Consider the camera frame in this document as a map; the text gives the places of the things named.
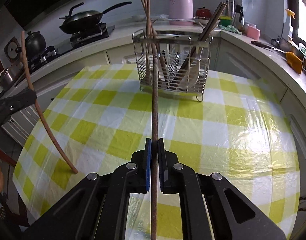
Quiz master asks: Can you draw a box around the black handled knife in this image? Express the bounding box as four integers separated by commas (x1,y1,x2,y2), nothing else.
251,40,285,53

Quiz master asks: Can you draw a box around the orange sponge cloth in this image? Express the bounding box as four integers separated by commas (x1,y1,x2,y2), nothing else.
286,52,303,75

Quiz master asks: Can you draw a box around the black gas stove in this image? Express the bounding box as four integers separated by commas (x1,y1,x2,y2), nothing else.
28,22,115,69

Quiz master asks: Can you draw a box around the black clay pot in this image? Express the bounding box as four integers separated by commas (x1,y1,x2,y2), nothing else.
25,31,46,61

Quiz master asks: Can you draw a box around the green cloth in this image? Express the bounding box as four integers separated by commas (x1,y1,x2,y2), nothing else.
218,25,242,35

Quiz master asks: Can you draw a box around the pink thermos jug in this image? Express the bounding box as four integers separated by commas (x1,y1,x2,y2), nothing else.
169,0,193,26

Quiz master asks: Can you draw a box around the black coffee pot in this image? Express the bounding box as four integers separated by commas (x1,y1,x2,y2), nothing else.
232,4,245,31

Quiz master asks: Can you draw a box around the white spoon in basket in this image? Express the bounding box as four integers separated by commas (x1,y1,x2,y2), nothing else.
178,65,200,90

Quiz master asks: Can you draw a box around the steel tray by window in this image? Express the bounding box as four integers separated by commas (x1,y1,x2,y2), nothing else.
271,37,305,60

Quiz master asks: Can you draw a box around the steel thermos bottle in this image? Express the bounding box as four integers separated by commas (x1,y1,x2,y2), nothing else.
225,0,235,18

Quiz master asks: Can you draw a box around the yellow white checkered tablecloth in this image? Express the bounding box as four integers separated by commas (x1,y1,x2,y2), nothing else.
13,64,300,236

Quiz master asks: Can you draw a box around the red pot on plate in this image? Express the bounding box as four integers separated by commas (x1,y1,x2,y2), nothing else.
195,7,212,19

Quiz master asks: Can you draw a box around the spray bottle yellow nozzle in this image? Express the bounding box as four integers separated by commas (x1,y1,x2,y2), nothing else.
282,9,295,40

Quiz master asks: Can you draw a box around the green yellow box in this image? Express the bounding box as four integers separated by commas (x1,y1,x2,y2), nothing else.
219,15,232,27

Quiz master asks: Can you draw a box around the black wok pan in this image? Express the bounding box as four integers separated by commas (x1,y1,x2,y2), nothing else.
59,1,132,34

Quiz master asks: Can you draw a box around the steel wire utensil basket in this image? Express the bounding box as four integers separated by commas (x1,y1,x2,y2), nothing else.
132,25,213,102

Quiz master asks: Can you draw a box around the pink plastic container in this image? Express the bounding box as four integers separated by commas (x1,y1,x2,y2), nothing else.
246,24,261,41

